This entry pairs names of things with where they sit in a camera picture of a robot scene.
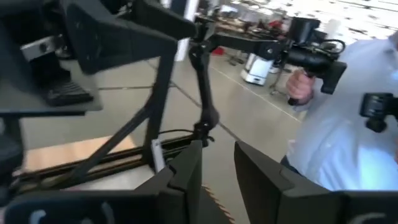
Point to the black backlit keyboard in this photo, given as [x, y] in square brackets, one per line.
[66, 93]

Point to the grey side table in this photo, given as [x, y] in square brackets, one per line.
[37, 99]

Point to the black monitor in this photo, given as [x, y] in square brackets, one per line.
[303, 29]

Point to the silver box device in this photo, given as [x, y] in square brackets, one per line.
[42, 47]

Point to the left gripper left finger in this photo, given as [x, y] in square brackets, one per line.
[183, 174]

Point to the black aluminium table frame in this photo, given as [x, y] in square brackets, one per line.
[155, 102]

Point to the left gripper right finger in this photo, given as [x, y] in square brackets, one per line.
[264, 186]

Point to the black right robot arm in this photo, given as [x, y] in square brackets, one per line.
[124, 34]

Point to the white mobile robot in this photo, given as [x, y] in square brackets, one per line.
[256, 70]

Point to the person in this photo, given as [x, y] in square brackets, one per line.
[351, 124]

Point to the person's hand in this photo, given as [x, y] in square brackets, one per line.
[300, 87]

